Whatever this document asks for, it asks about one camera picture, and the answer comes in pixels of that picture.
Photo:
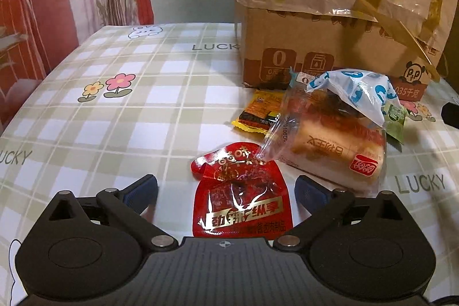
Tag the small yellow black packet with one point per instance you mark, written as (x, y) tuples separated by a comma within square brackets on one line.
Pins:
[(258, 109)]

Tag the small green snack packet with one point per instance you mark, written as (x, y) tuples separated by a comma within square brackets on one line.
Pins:
[(394, 116)]

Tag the printed backdrop cloth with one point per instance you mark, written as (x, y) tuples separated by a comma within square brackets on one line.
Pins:
[(53, 5)]

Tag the red snack packet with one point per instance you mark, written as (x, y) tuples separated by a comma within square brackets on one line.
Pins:
[(244, 195)]

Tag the clear bread packet blue print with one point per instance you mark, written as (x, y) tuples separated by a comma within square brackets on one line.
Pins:
[(322, 141)]

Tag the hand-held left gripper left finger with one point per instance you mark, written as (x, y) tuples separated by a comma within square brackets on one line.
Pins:
[(140, 189)]

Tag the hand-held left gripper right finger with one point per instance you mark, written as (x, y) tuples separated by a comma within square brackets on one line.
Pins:
[(310, 189)]

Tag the checked tablecloth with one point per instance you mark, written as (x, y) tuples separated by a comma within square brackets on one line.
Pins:
[(107, 130)]

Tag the plastic-lined cardboard box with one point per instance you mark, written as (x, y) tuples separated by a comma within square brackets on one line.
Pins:
[(322, 22)]

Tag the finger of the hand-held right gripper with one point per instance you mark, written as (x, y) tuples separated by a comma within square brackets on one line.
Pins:
[(452, 114)]

